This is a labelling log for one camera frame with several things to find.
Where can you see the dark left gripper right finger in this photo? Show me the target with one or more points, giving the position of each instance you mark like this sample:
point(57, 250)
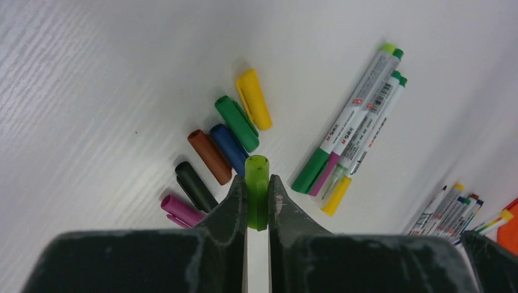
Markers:
point(305, 257)

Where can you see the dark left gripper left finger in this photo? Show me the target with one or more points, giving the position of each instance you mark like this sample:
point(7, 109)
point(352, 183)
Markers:
point(209, 257)

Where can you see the purple pen cap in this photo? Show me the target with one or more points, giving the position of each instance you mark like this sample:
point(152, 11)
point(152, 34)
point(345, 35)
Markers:
point(181, 213)

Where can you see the marker with yellow cap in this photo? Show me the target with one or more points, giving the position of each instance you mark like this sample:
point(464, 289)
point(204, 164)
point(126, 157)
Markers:
point(331, 206)

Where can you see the black pen cap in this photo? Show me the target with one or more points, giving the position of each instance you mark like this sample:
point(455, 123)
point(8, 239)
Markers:
point(194, 187)

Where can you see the brown pen cap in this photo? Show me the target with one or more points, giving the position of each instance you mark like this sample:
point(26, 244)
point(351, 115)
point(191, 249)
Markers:
point(211, 156)

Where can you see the lime pen cap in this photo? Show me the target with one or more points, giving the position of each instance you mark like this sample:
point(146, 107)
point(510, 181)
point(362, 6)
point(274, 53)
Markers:
point(257, 182)

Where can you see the blue pen cap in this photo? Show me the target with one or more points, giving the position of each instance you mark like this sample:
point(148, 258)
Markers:
point(230, 147)

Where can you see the marker with dark green cap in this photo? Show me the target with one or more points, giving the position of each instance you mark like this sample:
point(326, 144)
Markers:
point(456, 218)

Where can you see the yellow pen cap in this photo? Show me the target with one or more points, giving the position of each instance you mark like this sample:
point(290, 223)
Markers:
point(250, 92)

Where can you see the marker with blue cap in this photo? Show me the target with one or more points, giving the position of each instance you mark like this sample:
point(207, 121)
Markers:
point(470, 216)

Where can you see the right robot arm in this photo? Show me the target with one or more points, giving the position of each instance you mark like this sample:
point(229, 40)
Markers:
point(494, 267)

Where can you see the marker with magenta cap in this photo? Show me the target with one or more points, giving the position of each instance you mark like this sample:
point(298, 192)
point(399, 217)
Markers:
point(356, 121)

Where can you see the orange cloth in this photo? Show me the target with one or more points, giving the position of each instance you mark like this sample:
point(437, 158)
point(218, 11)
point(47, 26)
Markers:
point(507, 234)

